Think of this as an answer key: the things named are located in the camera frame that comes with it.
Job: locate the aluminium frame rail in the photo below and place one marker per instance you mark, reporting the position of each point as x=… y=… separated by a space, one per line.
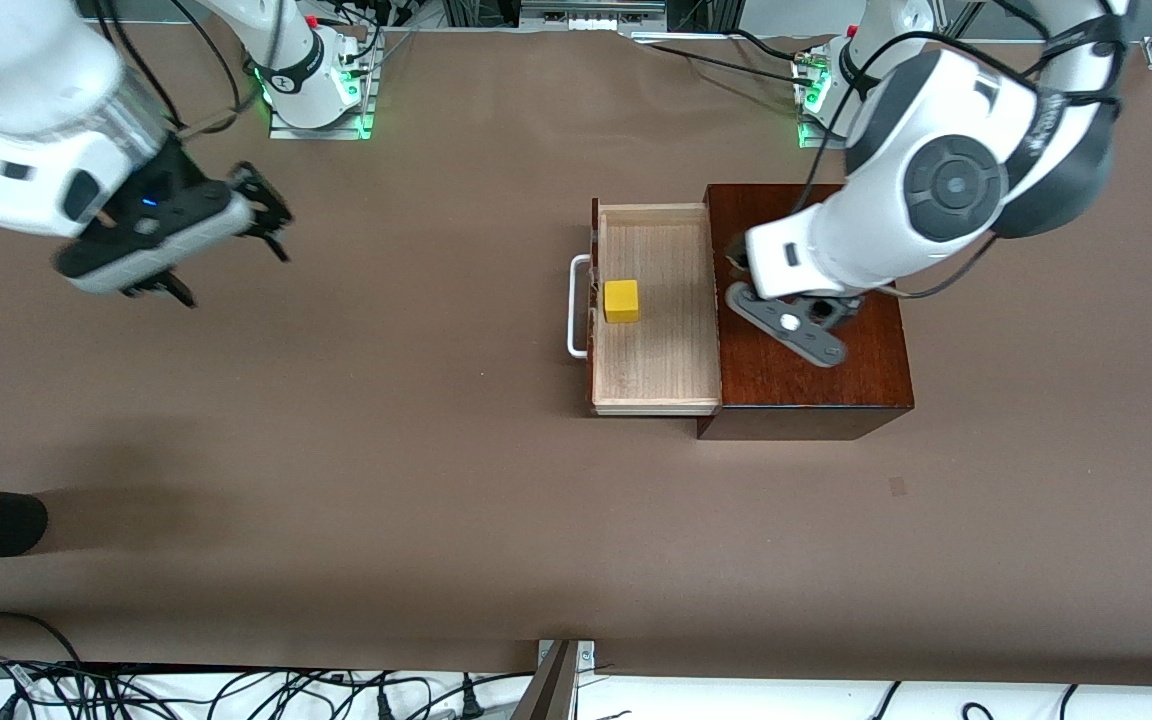
x=591 y=12

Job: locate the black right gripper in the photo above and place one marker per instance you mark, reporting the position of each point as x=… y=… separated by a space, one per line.
x=179 y=175

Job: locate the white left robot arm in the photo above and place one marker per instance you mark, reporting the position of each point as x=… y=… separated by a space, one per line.
x=946 y=170

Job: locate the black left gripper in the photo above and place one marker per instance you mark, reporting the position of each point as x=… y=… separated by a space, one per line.
x=822 y=308

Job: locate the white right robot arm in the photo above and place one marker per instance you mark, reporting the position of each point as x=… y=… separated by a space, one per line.
x=26 y=90

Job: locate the grey metal beam bracket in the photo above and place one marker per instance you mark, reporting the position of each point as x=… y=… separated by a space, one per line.
x=551 y=690

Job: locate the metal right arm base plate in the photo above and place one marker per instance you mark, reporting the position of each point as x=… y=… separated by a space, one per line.
x=321 y=130

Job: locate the black power plug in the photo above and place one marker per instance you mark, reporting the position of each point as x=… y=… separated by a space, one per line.
x=385 y=705
x=470 y=702

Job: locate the yellow wooden block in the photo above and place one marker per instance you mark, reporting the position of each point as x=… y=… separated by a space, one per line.
x=621 y=303

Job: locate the brown table cover mat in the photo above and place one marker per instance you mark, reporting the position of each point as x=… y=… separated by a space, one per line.
x=436 y=480

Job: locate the dark brown wooden cabinet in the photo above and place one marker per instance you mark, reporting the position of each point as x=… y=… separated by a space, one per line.
x=816 y=390

